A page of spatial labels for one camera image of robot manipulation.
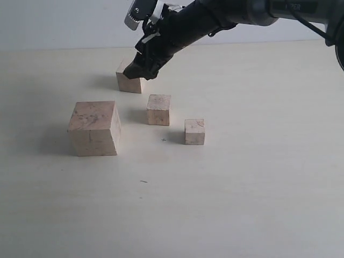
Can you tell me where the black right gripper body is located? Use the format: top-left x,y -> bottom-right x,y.
135,1 -> 237,65

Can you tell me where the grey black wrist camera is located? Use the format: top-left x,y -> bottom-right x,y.
124,0 -> 164,31

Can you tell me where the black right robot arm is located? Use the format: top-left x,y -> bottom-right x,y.
124,0 -> 343,80

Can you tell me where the third largest wooden cube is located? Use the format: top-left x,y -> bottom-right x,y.
147,94 -> 171,126

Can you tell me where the smallest wooden cube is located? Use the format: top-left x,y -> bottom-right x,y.
184,119 -> 206,145

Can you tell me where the second largest wooden cube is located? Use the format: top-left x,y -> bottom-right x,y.
116,59 -> 146,94

